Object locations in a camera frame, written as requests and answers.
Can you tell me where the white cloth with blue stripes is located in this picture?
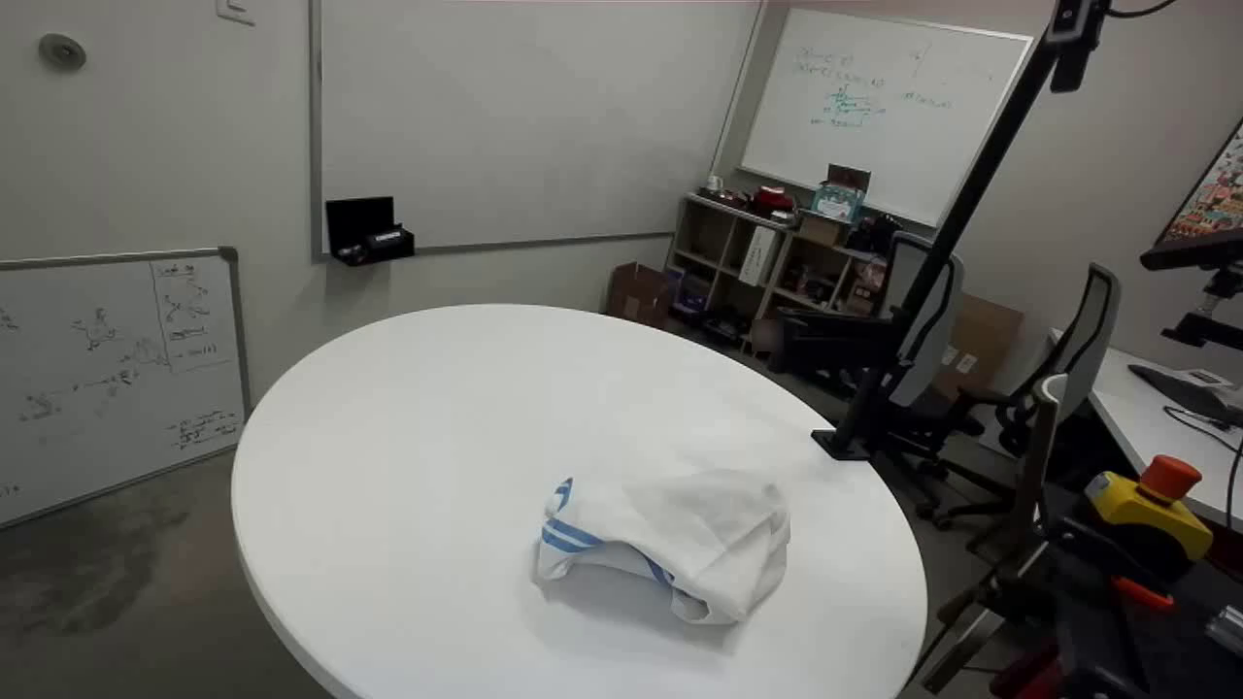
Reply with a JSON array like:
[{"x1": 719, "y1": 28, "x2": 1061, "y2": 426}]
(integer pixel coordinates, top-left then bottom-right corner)
[{"x1": 533, "y1": 470, "x2": 793, "y2": 630}]

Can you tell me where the brown cardboard box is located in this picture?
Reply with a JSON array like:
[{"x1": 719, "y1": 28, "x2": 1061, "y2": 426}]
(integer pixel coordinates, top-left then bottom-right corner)
[{"x1": 605, "y1": 265, "x2": 673, "y2": 327}]

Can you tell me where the black marker tray box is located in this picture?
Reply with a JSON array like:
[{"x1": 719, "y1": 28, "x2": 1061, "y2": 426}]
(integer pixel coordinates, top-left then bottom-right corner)
[{"x1": 326, "y1": 196, "x2": 415, "y2": 269}]

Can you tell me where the grey mesh office chair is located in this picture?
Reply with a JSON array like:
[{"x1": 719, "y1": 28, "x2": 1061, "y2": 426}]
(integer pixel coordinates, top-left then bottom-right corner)
[{"x1": 954, "y1": 265, "x2": 1121, "y2": 457}]

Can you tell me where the leaning floor whiteboard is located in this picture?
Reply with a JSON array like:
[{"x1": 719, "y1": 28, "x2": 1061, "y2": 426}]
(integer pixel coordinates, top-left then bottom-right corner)
[{"x1": 0, "y1": 247, "x2": 248, "y2": 525}]

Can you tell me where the yellow emergency stop button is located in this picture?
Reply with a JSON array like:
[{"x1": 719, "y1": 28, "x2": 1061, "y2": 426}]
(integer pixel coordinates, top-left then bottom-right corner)
[{"x1": 1083, "y1": 453, "x2": 1213, "y2": 559}]

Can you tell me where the white side desk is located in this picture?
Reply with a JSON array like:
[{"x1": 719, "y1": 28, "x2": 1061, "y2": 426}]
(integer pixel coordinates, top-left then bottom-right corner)
[{"x1": 1086, "y1": 351, "x2": 1243, "y2": 525}]

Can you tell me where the computer monitor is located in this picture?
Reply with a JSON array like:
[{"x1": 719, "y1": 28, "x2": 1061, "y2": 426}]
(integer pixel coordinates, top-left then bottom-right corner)
[{"x1": 1143, "y1": 120, "x2": 1243, "y2": 269}]

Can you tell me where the far wall whiteboard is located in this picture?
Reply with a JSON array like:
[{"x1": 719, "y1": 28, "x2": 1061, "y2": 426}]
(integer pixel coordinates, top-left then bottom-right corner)
[{"x1": 741, "y1": 6, "x2": 1031, "y2": 225}]

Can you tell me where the black camera on rod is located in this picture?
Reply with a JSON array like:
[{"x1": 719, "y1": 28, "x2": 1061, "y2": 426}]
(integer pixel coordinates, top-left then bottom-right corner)
[{"x1": 1044, "y1": 0, "x2": 1105, "y2": 92}]

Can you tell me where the round wall sensor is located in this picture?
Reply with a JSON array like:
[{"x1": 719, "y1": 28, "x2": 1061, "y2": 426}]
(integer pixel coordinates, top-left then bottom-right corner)
[{"x1": 37, "y1": 31, "x2": 86, "y2": 74}]

